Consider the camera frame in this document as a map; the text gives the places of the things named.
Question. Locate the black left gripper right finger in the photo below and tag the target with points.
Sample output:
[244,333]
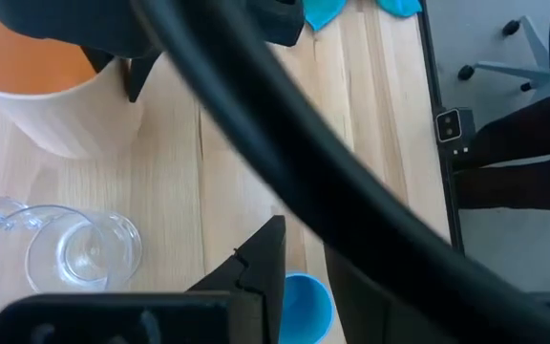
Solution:
[356,310]

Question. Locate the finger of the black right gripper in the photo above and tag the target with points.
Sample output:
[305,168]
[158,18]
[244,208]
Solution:
[139,71]
[97,58]

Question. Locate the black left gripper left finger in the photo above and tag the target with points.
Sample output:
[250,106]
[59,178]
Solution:
[260,267]

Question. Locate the small blue cup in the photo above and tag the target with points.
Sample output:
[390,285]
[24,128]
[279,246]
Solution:
[306,310]

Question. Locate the white mug orange inside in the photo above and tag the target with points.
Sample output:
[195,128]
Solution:
[65,124]

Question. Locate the clear glass mug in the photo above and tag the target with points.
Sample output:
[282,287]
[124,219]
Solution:
[89,248]

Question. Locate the teal cloth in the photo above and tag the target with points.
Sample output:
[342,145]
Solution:
[323,12]

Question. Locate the person's legs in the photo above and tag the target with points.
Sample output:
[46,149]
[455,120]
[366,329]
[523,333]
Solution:
[518,186]

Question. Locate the office chair grey base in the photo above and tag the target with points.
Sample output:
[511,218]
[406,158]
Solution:
[535,74]

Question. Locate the black table frame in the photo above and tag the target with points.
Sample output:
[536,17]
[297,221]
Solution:
[454,210]

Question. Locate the table-level camera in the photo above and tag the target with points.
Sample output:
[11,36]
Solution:
[448,125]

